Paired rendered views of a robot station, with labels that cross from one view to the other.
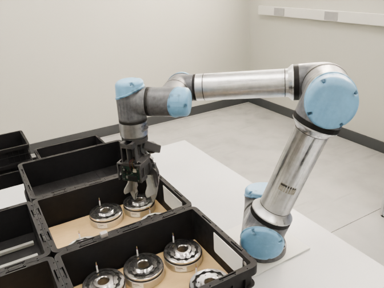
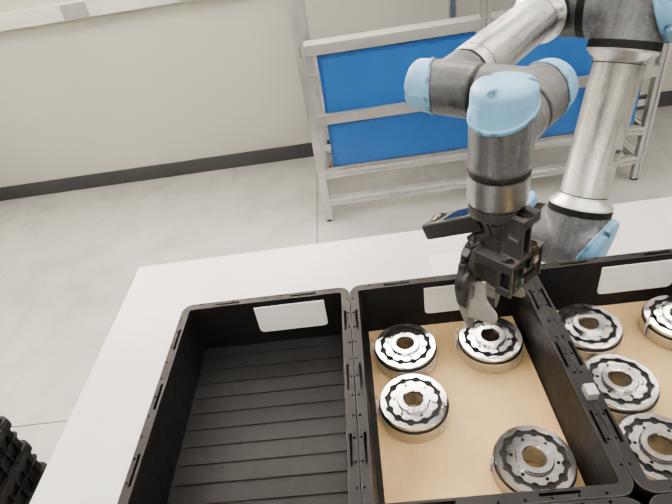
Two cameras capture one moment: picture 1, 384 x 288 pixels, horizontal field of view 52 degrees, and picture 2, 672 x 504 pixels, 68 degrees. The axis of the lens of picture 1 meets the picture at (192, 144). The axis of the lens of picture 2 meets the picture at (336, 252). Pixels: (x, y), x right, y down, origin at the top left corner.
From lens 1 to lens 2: 113 cm
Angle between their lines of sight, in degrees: 50
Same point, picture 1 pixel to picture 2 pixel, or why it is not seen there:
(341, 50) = (117, 58)
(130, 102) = (538, 122)
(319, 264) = not seen: hidden behind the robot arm
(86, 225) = (416, 453)
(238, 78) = (519, 28)
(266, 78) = (540, 14)
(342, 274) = not seen: hidden behind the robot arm
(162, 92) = (554, 78)
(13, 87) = not seen: outside the picture
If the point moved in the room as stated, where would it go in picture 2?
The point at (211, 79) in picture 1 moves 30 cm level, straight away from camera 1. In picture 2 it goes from (497, 44) to (325, 42)
